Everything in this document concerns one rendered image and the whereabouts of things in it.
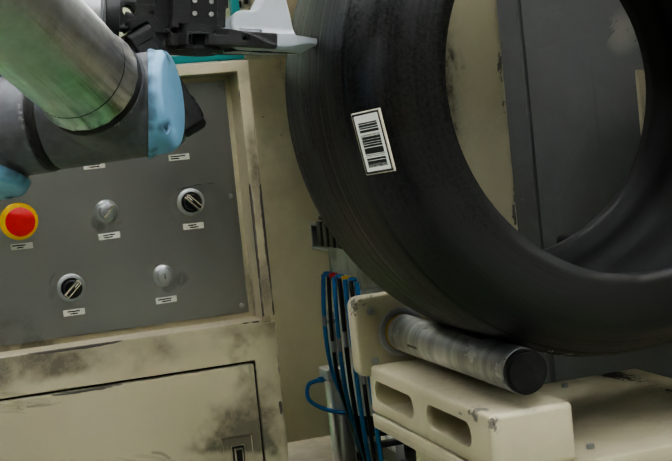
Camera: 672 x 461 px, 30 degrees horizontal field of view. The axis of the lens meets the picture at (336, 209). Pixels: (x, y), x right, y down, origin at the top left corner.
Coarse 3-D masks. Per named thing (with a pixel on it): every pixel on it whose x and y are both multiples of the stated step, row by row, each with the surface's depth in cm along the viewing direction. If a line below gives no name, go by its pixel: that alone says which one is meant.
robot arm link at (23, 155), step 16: (0, 80) 109; (0, 96) 108; (16, 96) 107; (0, 112) 107; (16, 112) 107; (0, 128) 107; (16, 128) 107; (0, 144) 107; (16, 144) 107; (0, 160) 108; (16, 160) 108; (32, 160) 108; (0, 176) 108; (16, 176) 109; (0, 192) 112; (16, 192) 112
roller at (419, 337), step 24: (408, 336) 145; (432, 336) 139; (456, 336) 134; (480, 336) 131; (432, 360) 140; (456, 360) 132; (480, 360) 126; (504, 360) 121; (528, 360) 121; (504, 384) 121; (528, 384) 121
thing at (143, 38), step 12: (144, 24) 119; (132, 36) 118; (144, 36) 118; (156, 36) 119; (132, 48) 119; (144, 48) 118; (156, 48) 119; (192, 96) 122; (192, 108) 120; (192, 120) 120; (204, 120) 121; (192, 132) 121
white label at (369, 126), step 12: (360, 120) 117; (372, 120) 116; (360, 132) 118; (372, 132) 116; (384, 132) 115; (360, 144) 118; (372, 144) 117; (384, 144) 116; (372, 156) 117; (384, 156) 116; (372, 168) 118; (384, 168) 116
